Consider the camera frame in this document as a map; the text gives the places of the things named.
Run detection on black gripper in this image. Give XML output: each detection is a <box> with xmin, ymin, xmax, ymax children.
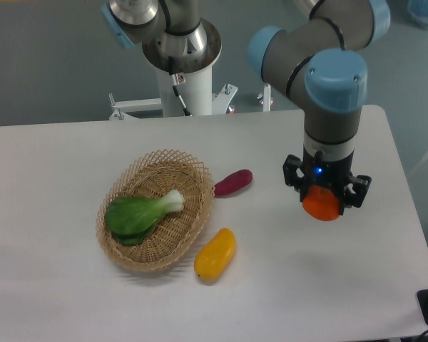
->
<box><xmin>282</xmin><ymin>147</ymin><xmax>372</xmax><ymax>215</ymax></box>

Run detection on yellow mango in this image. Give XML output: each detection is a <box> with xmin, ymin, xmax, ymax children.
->
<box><xmin>193</xmin><ymin>227</ymin><xmax>236</xmax><ymax>281</ymax></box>

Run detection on green bok choy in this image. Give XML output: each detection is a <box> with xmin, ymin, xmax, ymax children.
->
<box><xmin>104</xmin><ymin>190</ymin><xmax>185</xmax><ymax>246</ymax></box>

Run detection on purple sweet potato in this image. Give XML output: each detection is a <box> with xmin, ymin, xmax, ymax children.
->
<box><xmin>214</xmin><ymin>169</ymin><xmax>253</xmax><ymax>197</ymax></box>

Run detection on woven bamboo basket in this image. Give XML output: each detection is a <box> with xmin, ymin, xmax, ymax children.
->
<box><xmin>96</xmin><ymin>150</ymin><xmax>214</xmax><ymax>272</ymax></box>

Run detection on blue object top right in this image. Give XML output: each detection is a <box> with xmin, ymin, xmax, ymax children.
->
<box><xmin>407</xmin><ymin>0</ymin><xmax>428</xmax><ymax>30</ymax></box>

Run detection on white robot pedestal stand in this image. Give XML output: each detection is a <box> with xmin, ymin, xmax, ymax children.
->
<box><xmin>109</xmin><ymin>19</ymin><xmax>238</xmax><ymax>120</ymax></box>

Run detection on orange mandarin fruit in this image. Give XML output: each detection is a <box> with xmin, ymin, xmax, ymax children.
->
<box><xmin>302</xmin><ymin>185</ymin><xmax>340</xmax><ymax>221</ymax></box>

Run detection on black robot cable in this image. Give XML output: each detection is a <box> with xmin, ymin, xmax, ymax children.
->
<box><xmin>167</xmin><ymin>56</ymin><xmax>193</xmax><ymax>117</ymax></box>

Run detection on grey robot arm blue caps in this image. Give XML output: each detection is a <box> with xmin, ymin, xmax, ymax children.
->
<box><xmin>101</xmin><ymin>1</ymin><xmax>390</xmax><ymax>221</ymax></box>

